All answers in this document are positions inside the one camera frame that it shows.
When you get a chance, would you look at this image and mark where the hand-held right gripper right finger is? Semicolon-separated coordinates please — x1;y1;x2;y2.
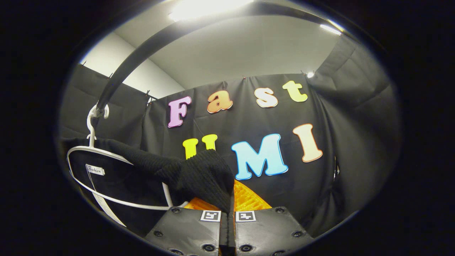
229;180;315;256

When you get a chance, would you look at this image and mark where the white plastic hanger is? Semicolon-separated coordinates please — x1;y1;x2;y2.
66;104;189;211

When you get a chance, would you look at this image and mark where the small ceiling light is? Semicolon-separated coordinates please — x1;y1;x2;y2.
319;23;342;36

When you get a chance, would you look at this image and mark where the black knit garment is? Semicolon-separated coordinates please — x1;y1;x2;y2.
60;137;236;237

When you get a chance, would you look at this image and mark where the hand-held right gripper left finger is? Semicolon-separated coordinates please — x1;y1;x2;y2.
145;197;229;256

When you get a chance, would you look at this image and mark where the large ceiling light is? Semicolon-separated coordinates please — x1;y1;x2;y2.
169;0;255;21

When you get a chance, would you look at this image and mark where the black backdrop cloth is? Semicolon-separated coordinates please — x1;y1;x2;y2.
59;36;402;239

